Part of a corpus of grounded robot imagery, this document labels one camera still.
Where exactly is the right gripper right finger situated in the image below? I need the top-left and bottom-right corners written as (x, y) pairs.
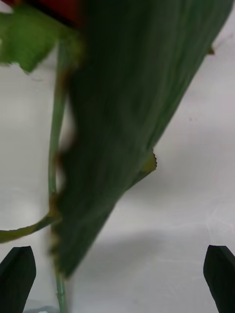
top-left (203, 245), bottom-right (235, 313)

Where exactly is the red rose with green stem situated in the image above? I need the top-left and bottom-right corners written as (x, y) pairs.
top-left (0, 0), bottom-right (235, 313)

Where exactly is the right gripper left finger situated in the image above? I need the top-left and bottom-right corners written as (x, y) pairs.
top-left (0, 246), bottom-right (37, 313)

